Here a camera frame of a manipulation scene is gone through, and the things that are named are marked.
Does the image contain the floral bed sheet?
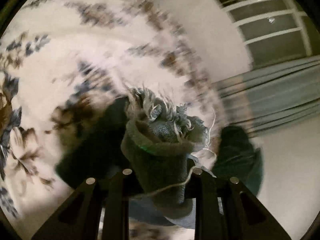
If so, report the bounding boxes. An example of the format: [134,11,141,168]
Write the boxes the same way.
[1,0,227,239]

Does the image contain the window with metal grille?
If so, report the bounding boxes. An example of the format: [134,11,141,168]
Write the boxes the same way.
[217,0,319,69]

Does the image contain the right grey-green curtain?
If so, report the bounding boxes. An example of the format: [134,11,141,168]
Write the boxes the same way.
[214,56,319,137]

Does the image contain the light blue ripped denim shorts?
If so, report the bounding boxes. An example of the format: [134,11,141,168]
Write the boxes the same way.
[121,88,209,229]

